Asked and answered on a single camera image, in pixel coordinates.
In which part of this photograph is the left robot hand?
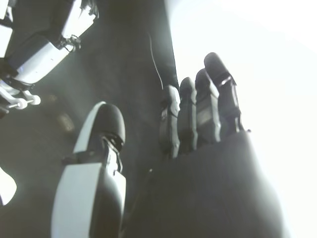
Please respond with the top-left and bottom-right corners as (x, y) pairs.
(51, 52), (291, 238)

